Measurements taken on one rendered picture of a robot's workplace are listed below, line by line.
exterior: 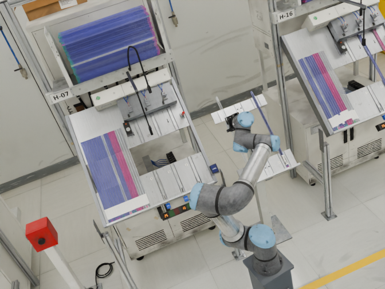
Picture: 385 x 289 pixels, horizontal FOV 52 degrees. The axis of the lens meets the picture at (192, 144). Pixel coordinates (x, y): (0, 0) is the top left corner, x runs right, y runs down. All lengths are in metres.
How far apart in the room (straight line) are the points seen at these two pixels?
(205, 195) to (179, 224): 1.30
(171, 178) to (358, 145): 1.55
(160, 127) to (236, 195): 0.98
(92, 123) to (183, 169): 0.61
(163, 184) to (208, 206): 0.77
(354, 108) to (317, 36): 0.52
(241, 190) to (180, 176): 0.81
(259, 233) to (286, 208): 1.21
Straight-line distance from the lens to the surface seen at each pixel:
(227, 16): 4.13
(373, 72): 3.29
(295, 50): 2.70
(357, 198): 3.17
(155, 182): 2.33
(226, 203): 1.56
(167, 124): 2.41
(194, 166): 2.35
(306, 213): 3.07
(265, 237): 1.91
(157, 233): 2.89
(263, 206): 2.72
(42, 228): 2.46
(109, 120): 2.46
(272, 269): 2.03
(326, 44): 2.79
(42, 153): 4.30
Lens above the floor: 2.22
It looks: 34 degrees down
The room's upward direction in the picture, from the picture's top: 16 degrees counter-clockwise
